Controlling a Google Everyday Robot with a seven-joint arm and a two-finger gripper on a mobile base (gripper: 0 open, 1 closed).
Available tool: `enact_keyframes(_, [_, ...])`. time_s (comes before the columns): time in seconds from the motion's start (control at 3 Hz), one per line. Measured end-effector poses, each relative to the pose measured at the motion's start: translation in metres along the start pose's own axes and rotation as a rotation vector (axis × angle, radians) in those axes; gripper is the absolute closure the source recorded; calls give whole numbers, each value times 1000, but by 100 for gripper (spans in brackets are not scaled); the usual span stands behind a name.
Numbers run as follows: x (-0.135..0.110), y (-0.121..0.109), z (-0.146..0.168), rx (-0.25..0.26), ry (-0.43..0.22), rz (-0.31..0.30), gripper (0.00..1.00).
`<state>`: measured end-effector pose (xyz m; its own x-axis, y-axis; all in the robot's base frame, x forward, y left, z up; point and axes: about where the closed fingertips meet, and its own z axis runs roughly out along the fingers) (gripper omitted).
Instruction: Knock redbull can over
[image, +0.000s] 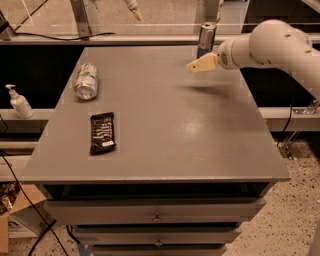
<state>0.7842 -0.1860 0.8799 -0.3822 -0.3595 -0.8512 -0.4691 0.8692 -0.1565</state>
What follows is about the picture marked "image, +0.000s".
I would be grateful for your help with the middle grey drawer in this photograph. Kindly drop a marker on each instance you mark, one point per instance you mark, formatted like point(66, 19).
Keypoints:
point(157, 235)

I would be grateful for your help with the top grey drawer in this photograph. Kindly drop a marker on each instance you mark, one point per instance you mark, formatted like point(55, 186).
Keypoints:
point(154, 211)

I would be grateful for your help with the metal frame leg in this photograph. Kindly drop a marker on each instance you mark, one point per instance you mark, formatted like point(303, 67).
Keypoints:
point(80, 15)

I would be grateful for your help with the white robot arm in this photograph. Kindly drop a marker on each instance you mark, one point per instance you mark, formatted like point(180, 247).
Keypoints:
point(271, 44)

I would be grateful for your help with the bottom grey drawer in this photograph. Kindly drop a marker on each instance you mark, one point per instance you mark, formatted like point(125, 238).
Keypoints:
point(164, 250)

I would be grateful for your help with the grey drawer cabinet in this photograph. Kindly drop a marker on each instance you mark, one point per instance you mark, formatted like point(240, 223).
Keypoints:
point(178, 135)

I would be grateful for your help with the redbull can blue silver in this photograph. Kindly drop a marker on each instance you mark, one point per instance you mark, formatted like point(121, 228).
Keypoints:
point(206, 38)

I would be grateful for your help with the grey drawer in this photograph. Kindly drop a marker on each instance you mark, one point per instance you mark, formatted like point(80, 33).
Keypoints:
point(154, 211)
point(164, 250)
point(157, 235)

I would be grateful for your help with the black snack bar wrapper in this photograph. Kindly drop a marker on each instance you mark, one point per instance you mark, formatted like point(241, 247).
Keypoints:
point(102, 133)

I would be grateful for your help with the crushed green white can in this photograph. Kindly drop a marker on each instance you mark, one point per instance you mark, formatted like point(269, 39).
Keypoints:
point(86, 84)

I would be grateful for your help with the cardboard box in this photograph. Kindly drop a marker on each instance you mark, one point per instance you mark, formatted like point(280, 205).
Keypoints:
point(22, 221)

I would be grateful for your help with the background robot gripper tip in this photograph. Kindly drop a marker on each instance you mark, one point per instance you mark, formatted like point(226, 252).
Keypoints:
point(133, 6)

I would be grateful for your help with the white pump dispenser bottle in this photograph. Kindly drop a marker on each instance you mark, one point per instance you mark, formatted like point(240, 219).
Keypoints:
point(19, 103)

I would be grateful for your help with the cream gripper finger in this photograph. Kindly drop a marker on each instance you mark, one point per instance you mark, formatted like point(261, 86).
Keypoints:
point(207, 62)

